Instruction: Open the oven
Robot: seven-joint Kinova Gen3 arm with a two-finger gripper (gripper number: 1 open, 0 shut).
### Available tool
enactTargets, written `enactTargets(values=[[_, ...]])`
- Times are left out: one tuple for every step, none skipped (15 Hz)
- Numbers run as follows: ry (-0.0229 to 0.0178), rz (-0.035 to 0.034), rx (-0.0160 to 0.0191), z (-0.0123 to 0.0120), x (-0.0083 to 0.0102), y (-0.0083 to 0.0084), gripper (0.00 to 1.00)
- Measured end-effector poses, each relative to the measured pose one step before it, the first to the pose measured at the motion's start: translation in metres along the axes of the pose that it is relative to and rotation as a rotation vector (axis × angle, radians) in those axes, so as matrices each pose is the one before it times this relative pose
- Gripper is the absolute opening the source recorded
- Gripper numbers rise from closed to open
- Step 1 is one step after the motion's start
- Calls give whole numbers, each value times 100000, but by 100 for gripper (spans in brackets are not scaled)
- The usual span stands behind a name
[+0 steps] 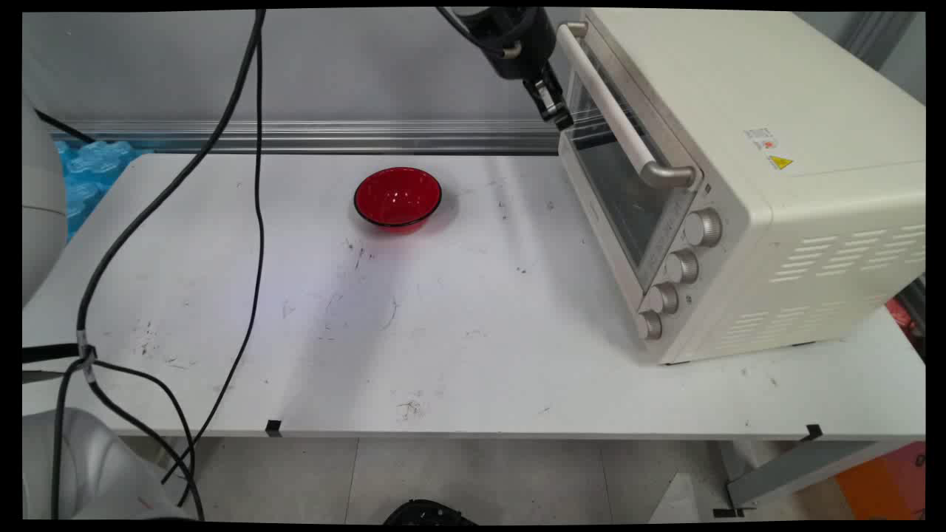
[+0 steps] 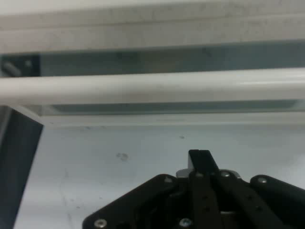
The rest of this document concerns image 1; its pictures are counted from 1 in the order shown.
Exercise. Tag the red plastic bowl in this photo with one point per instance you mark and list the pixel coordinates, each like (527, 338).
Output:
(397, 198)

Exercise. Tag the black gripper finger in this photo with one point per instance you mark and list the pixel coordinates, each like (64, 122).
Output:
(559, 111)
(539, 100)

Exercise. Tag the black object on floor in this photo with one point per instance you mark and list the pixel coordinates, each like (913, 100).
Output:
(429, 513)

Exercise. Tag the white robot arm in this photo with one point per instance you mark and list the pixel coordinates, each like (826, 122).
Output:
(52, 414)

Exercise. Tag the aluminium rail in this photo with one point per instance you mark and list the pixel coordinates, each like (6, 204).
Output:
(310, 137)

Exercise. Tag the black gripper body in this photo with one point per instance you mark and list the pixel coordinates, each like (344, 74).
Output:
(510, 37)

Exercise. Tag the blue bubble wrap sheet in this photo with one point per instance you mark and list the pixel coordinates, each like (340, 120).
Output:
(85, 177)

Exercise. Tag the orange box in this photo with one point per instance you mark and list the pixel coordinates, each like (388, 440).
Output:
(883, 480)

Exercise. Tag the red item behind oven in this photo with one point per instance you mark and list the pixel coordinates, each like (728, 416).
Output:
(905, 314)

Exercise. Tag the cream toaster oven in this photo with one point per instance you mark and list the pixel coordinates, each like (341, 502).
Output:
(746, 177)

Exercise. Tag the grey table leg brace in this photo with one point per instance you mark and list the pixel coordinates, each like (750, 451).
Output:
(798, 469)

